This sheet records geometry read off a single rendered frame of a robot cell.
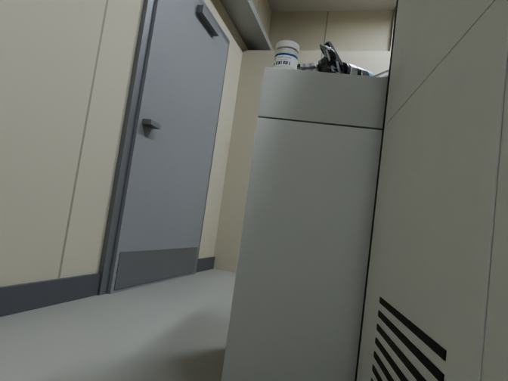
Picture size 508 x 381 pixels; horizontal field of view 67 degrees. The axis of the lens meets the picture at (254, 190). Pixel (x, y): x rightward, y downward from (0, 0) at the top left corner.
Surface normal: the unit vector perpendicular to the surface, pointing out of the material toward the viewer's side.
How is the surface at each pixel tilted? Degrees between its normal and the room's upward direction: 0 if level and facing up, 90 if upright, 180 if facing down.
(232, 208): 90
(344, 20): 90
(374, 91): 90
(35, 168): 90
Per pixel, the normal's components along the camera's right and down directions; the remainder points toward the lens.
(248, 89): -0.25, -0.11
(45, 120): 0.96, 0.11
